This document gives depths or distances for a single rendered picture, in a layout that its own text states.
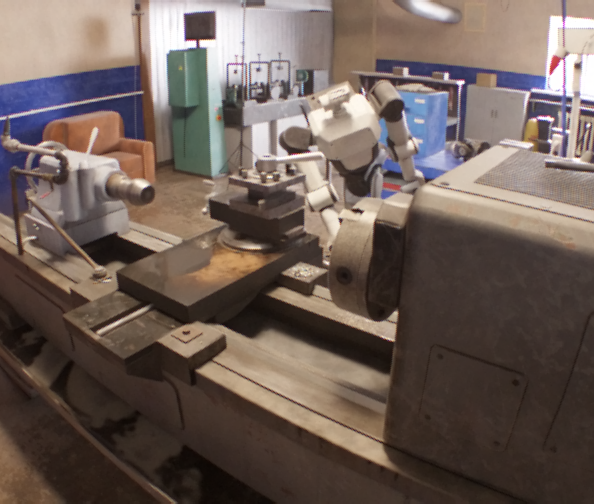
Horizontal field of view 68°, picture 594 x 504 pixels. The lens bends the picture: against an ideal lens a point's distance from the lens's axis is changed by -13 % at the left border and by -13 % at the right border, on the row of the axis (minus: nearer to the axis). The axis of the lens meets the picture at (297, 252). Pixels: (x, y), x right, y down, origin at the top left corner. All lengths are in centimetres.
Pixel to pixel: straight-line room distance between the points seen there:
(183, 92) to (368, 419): 490
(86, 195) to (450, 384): 132
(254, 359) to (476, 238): 67
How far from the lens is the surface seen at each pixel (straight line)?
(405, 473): 95
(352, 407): 106
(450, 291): 74
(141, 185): 156
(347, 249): 97
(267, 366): 117
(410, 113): 308
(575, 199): 77
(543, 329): 72
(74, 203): 175
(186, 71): 556
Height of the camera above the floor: 153
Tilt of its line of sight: 24 degrees down
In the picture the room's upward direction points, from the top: straight up
